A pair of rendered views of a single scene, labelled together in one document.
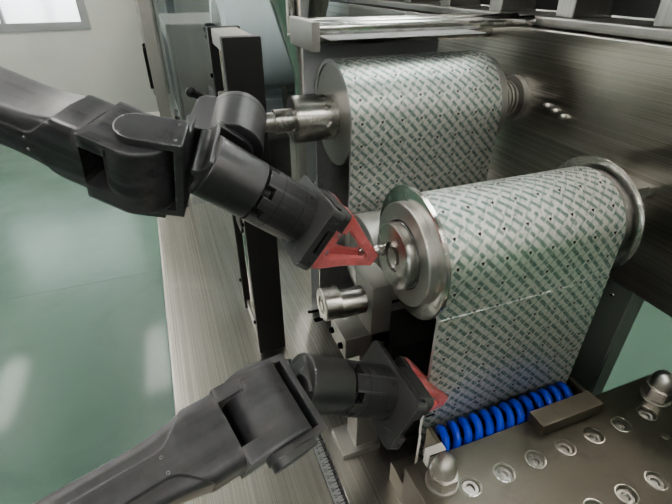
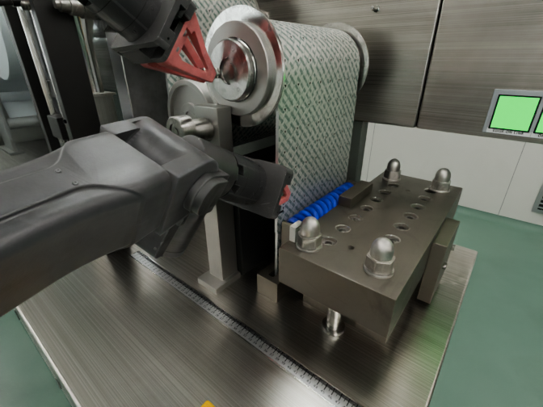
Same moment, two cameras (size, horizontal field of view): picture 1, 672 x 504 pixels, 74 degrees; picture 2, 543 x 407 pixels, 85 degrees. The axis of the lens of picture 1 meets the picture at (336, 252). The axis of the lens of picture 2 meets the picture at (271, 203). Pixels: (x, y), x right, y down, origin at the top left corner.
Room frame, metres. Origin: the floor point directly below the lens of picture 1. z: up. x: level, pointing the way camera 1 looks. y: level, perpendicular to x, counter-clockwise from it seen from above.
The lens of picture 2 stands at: (0.01, 0.10, 1.27)
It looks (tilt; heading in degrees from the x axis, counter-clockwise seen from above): 26 degrees down; 330
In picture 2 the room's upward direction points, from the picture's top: straight up
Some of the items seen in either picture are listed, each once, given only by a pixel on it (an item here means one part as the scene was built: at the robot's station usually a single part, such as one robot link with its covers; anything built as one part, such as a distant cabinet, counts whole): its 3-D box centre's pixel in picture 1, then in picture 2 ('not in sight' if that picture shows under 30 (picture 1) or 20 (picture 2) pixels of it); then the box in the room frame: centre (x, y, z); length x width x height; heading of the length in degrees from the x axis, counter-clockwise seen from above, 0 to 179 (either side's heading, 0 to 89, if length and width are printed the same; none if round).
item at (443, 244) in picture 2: not in sight; (440, 259); (0.22, -0.34, 0.96); 0.10 x 0.03 x 0.11; 111
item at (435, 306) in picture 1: (410, 252); (240, 70); (0.41, -0.08, 1.25); 0.15 x 0.01 x 0.15; 21
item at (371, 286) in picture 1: (356, 370); (211, 206); (0.43, -0.03, 1.05); 0.06 x 0.05 x 0.31; 111
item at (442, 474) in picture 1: (444, 469); (309, 231); (0.29, -0.12, 1.05); 0.04 x 0.04 x 0.04
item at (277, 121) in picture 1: (270, 122); (77, 6); (0.61, 0.09, 1.33); 0.06 x 0.03 x 0.03; 111
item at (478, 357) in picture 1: (511, 356); (318, 158); (0.40, -0.21, 1.11); 0.23 x 0.01 x 0.18; 111
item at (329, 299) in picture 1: (329, 303); (181, 131); (0.41, 0.01, 1.18); 0.04 x 0.02 x 0.04; 21
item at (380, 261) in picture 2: not in sight; (380, 253); (0.20, -0.16, 1.05); 0.04 x 0.04 x 0.04
